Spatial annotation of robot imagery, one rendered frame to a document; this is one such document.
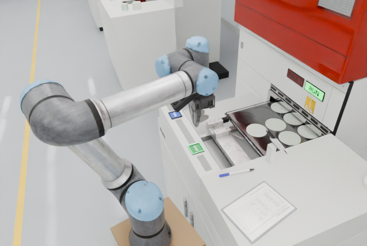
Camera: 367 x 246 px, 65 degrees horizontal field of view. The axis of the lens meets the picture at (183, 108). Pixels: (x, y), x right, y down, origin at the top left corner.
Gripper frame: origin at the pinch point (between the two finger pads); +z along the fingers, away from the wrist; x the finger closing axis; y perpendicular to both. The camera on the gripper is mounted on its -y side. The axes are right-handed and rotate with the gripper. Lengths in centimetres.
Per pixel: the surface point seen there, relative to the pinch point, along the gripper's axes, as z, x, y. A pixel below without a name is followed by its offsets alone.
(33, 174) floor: 109, 118, -100
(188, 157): 13.5, -3.3, -4.3
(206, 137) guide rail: 25.2, 16.9, 12.9
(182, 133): 13.4, 11.4, -1.3
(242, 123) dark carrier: 19.7, 13.6, 31.2
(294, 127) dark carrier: 20, 0, 52
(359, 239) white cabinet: 33, -50, 45
